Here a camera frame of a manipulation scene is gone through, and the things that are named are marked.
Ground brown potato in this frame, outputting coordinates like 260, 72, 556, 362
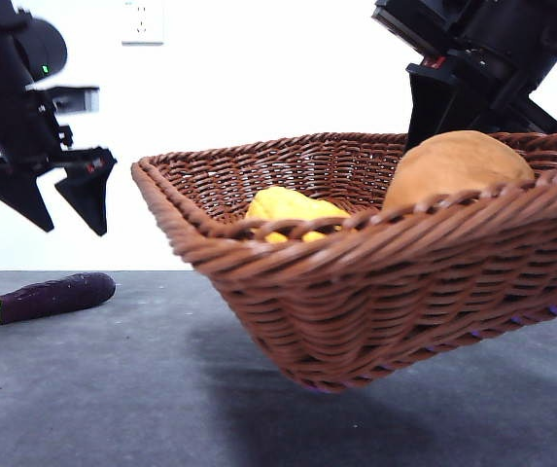
382, 129, 536, 211

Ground purple eggplant with green stem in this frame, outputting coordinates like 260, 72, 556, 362
0, 271, 117, 326

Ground yellow corn cob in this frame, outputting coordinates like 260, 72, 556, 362
244, 186, 357, 244

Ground brown wicker basket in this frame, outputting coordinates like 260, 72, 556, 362
130, 129, 557, 394

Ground pale grey left camera box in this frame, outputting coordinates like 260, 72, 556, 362
27, 86, 100, 115

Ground white wall socket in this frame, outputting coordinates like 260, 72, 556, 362
122, 0, 165, 47

